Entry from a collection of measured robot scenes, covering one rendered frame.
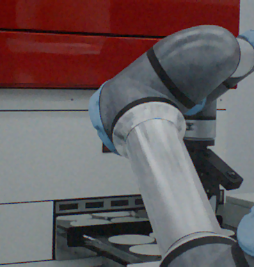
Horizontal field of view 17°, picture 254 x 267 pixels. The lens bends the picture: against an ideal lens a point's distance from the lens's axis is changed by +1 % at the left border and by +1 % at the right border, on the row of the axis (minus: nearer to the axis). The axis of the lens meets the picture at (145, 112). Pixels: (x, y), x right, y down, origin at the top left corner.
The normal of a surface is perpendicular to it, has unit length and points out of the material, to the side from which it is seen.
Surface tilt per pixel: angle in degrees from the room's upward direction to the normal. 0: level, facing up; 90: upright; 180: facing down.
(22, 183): 90
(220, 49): 69
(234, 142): 90
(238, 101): 90
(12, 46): 90
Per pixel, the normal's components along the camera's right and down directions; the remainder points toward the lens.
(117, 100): -0.65, -0.48
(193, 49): 0.22, -0.44
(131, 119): -0.29, 0.08
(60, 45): 0.49, 0.06
